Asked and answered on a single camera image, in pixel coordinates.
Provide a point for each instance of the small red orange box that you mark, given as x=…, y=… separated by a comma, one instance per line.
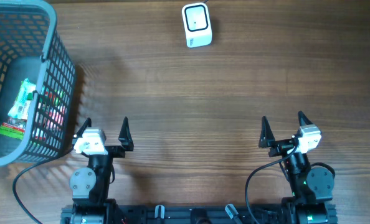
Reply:
x=51, y=117

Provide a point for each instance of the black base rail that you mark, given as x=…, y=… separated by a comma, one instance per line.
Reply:
x=263, y=213

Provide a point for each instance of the green gummy candy bag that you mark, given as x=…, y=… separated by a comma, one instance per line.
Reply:
x=13, y=128

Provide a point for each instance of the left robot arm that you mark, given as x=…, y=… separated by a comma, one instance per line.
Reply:
x=90, y=184

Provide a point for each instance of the white barcode scanner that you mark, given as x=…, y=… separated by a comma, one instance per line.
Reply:
x=197, y=24

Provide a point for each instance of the grey plastic mesh basket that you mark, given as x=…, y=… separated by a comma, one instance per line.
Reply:
x=30, y=47

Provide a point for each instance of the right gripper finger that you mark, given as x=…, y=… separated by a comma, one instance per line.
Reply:
x=267, y=138
x=303, y=120

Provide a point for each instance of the teal white wipes packet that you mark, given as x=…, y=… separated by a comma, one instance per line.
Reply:
x=20, y=109

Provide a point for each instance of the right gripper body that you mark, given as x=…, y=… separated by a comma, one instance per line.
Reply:
x=281, y=147

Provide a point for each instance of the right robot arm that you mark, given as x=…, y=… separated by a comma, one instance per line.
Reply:
x=311, y=183

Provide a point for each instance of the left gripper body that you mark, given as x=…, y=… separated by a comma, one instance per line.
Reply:
x=115, y=152

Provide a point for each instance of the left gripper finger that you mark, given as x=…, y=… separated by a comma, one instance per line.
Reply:
x=125, y=136
x=86, y=124

